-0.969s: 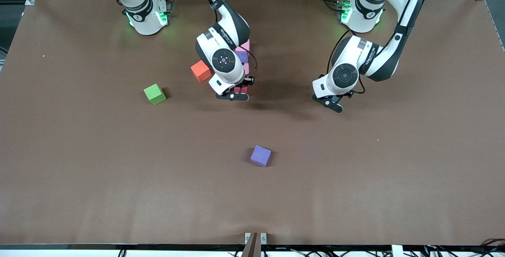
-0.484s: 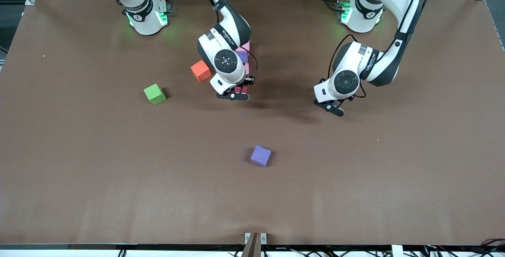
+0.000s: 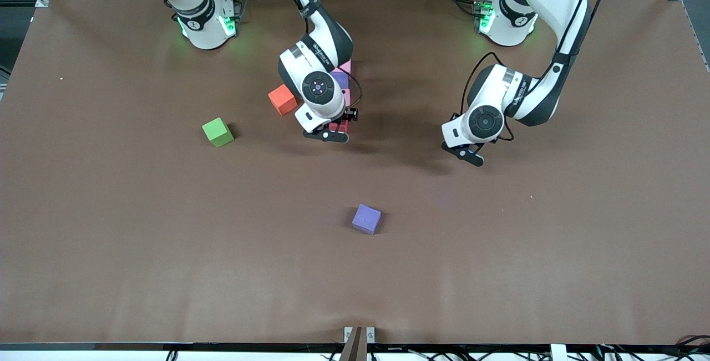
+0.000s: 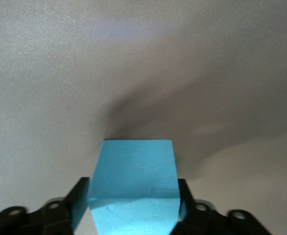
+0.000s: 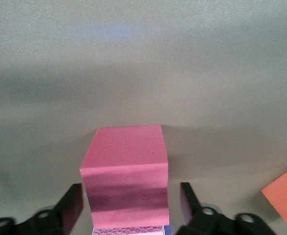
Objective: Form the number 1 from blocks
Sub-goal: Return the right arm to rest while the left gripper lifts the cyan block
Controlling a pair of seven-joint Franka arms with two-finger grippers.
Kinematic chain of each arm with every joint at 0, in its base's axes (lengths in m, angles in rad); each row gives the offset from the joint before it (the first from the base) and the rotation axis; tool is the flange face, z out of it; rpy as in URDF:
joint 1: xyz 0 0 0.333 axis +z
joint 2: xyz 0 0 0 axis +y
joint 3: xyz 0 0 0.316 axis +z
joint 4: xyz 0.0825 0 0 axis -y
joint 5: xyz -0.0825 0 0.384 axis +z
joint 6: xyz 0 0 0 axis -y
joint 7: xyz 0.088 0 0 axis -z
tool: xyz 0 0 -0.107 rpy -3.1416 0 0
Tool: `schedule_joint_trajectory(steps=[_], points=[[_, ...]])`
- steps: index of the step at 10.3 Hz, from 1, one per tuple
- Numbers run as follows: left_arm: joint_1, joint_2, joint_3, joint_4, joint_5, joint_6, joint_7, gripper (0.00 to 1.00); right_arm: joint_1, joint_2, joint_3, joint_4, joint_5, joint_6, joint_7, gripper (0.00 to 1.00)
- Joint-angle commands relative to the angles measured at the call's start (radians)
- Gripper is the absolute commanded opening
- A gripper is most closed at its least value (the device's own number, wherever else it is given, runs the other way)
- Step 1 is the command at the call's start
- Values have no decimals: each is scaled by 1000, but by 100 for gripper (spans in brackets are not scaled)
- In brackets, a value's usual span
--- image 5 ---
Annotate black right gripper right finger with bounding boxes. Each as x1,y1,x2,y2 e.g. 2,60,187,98
176,182,274,235

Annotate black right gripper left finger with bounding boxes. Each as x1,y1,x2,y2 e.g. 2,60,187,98
0,182,84,235

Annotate pink foam cube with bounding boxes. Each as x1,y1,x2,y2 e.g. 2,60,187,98
92,225,165,235

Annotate red foam cube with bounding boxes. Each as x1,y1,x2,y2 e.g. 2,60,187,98
79,124,171,227

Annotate orange foam cube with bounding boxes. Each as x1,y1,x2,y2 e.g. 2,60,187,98
261,163,287,234

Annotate brown paper table cover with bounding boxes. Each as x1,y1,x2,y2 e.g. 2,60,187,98
0,0,287,235

